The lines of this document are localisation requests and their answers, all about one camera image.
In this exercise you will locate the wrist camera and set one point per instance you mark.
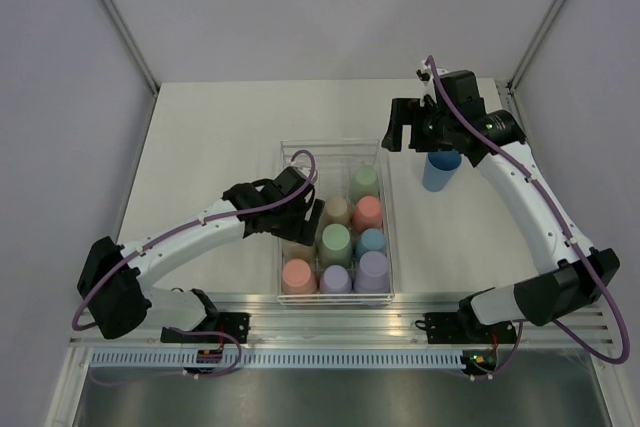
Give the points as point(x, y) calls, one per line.
point(425, 75)
point(302, 161)

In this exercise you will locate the small purple cup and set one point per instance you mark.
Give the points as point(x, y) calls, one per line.
point(335, 280)

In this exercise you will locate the pink cup front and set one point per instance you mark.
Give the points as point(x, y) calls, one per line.
point(298, 278)

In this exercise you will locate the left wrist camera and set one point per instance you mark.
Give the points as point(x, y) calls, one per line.
point(302, 161)

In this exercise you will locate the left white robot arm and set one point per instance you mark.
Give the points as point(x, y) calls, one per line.
point(118, 281)

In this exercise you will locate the pink cup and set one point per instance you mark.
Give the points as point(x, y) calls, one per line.
point(298, 278)
point(368, 214)

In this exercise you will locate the pink cup rear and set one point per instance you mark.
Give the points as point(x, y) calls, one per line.
point(368, 214)

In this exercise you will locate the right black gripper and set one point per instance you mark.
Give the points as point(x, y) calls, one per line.
point(402, 114)

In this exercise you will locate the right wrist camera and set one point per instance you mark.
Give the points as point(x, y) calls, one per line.
point(425, 75)

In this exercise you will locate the right aluminium frame post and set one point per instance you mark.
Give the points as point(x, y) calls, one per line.
point(540, 34)

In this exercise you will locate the aluminium front rail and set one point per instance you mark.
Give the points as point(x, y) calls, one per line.
point(273, 325)

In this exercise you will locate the clear wire dish rack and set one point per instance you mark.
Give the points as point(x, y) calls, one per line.
point(336, 162)

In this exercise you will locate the white slotted cable duct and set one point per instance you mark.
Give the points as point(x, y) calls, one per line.
point(279, 358)

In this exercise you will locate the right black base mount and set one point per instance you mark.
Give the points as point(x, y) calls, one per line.
point(446, 328)

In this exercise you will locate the left aluminium frame post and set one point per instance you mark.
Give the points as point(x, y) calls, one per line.
point(125, 36)

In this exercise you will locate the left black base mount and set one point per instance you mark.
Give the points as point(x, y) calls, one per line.
point(235, 324)

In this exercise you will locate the light blue cup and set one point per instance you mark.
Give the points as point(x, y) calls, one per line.
point(370, 240)

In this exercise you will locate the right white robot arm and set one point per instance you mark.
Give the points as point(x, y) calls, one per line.
point(571, 272)

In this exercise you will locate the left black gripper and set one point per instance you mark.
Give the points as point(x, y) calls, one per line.
point(303, 231)

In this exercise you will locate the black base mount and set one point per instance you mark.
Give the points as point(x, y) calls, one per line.
point(446, 328)
point(235, 324)

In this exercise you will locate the beige cup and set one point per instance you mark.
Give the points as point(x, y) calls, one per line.
point(336, 211)
point(292, 250)

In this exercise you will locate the large purple cup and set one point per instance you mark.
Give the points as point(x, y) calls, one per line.
point(372, 273)

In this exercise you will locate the aluminium frame post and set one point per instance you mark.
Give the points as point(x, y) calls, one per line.
point(540, 34)
point(125, 36)

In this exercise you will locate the green cup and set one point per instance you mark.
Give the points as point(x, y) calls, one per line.
point(364, 182)
point(335, 246)

